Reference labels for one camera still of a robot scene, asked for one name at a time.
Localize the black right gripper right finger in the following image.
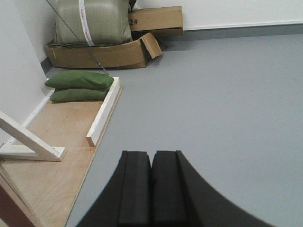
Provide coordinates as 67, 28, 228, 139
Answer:
151, 150, 269, 227

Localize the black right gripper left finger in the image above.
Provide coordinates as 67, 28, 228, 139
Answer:
77, 151, 151, 227

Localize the brown wooden door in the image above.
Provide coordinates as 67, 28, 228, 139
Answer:
0, 186, 33, 227

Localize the white far edge batten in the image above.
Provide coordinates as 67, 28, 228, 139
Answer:
86, 77, 123, 148

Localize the plywood base board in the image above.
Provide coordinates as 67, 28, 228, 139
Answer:
0, 85, 124, 227

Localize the white far triangular brace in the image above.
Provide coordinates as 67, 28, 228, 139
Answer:
0, 112, 66, 162

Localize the lower far green sandbag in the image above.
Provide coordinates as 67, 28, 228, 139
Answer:
50, 88, 108, 102

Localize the green sandbag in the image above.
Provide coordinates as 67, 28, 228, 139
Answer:
45, 70, 114, 91
50, 88, 108, 102

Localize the upper far green sandbag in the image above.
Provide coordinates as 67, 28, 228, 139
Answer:
45, 70, 114, 91

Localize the open flat cardboard box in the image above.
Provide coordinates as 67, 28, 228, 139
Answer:
45, 33, 162, 69

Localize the closed cardboard box marked 2# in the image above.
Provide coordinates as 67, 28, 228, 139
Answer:
128, 6, 184, 36

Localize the grey-green woven sack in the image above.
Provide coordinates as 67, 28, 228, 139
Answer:
54, 0, 133, 46

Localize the far tension rope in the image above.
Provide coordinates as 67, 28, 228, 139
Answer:
46, 0, 110, 76

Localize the white door frame panel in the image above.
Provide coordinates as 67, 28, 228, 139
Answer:
0, 0, 57, 147

